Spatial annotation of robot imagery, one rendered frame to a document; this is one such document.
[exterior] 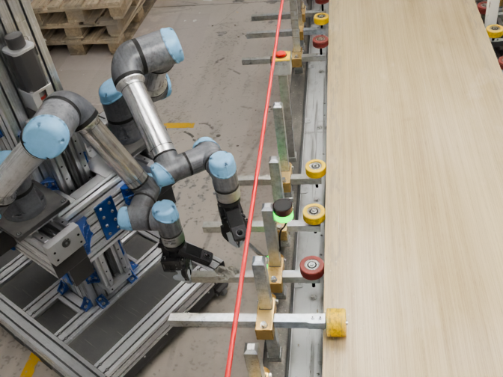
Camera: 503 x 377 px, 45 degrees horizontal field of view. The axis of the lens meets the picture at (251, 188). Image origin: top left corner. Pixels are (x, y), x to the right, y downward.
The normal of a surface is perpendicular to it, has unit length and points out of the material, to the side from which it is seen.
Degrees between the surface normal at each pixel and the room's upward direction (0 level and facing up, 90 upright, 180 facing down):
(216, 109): 0
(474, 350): 0
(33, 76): 90
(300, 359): 0
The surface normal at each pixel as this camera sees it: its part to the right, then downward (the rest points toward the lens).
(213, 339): -0.12, -0.74
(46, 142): -0.05, 0.60
